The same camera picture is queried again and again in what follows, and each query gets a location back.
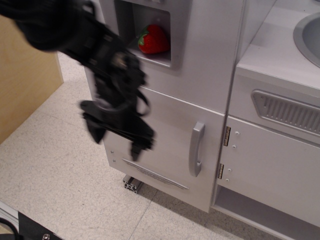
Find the white right cabinet door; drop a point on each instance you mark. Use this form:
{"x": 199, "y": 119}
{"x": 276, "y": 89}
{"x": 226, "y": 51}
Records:
{"x": 273, "y": 169}

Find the white low fridge door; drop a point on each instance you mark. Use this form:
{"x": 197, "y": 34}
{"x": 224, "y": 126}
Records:
{"x": 166, "y": 166}

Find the grey vent panel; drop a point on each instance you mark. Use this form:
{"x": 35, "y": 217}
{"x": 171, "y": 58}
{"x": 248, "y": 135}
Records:
{"x": 286, "y": 111}

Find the brass hinge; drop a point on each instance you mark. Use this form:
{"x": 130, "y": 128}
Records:
{"x": 226, "y": 136}
{"x": 220, "y": 171}

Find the aluminium extrusion foot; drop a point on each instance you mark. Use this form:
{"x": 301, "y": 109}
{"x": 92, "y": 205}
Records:
{"x": 132, "y": 184}

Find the upper brass hinge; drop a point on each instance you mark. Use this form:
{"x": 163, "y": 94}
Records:
{"x": 226, "y": 136}

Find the plywood panel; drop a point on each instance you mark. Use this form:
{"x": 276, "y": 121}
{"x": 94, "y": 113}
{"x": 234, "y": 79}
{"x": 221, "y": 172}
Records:
{"x": 28, "y": 77}

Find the grey fridge door handle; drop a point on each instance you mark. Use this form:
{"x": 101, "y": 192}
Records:
{"x": 194, "y": 164}

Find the red toy strawberry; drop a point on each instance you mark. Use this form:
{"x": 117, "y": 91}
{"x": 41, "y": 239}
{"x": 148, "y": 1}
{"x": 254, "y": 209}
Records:
{"x": 152, "y": 40}

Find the aluminium rail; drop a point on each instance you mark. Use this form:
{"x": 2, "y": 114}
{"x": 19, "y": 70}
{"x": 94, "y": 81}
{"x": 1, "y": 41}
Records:
{"x": 10, "y": 214}

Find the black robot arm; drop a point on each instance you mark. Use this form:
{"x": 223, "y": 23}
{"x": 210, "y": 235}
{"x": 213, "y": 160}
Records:
{"x": 71, "y": 27}

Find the grey ice dispenser recess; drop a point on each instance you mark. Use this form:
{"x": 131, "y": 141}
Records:
{"x": 127, "y": 18}

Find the white toy fridge cabinet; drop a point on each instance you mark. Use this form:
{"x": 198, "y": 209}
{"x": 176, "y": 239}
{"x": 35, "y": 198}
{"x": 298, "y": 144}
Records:
{"x": 206, "y": 37}

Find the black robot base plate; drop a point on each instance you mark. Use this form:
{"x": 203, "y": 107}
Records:
{"x": 31, "y": 230}

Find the grey toy sink basin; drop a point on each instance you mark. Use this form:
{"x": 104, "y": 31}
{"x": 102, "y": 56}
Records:
{"x": 306, "y": 36}

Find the lower brass hinge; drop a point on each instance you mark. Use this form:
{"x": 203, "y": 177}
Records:
{"x": 220, "y": 171}

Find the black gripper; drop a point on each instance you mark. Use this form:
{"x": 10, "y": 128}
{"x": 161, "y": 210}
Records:
{"x": 124, "y": 121}

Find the white toy kitchen counter unit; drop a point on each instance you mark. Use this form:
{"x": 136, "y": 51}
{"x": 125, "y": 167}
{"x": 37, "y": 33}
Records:
{"x": 272, "y": 63}

